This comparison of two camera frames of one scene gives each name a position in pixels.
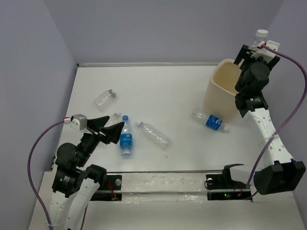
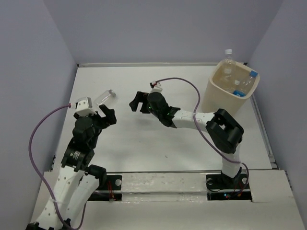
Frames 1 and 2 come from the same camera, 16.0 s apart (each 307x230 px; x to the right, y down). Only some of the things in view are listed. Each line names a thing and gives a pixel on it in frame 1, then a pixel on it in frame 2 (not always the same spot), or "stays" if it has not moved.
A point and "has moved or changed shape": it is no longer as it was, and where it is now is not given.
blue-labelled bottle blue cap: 126,138 has moved or changed shape
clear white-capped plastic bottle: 261,35 to 228,71
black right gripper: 245,53 to 139,97
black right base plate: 222,187 stays
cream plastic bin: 219,98 stays
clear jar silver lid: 104,99 stays
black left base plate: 112,182 stays
